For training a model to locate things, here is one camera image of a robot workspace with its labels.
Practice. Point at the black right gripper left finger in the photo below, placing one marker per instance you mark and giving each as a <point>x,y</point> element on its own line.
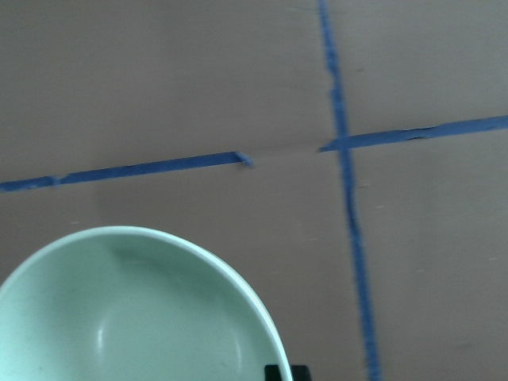
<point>272,373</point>

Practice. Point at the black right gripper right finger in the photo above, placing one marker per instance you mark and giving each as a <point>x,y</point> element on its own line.
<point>300,373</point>

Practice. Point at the green bowl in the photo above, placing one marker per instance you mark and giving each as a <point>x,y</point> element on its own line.
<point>130,303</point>

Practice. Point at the short blue tape strip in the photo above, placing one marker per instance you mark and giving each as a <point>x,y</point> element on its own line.
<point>162,166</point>

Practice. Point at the long blue tape strip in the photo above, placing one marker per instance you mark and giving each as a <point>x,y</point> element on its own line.
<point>367,317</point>

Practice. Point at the crossing blue tape strip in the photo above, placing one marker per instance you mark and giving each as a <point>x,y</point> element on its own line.
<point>402,135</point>

